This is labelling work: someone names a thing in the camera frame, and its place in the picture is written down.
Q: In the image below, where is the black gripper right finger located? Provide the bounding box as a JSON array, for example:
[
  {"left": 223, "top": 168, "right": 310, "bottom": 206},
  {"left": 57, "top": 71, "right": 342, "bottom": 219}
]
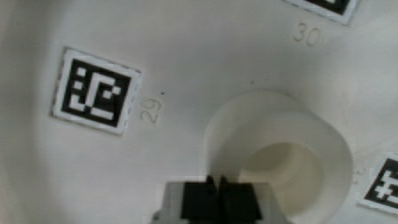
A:
[{"left": 219, "top": 177, "right": 292, "bottom": 224}]

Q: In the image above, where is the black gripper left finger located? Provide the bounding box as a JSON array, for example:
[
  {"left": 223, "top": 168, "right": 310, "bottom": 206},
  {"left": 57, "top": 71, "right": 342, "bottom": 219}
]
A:
[{"left": 150, "top": 176, "right": 221, "bottom": 224}]

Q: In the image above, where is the white round table top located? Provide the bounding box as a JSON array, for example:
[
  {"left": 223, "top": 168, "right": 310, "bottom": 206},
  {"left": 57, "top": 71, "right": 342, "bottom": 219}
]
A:
[{"left": 0, "top": 0, "right": 398, "bottom": 224}]

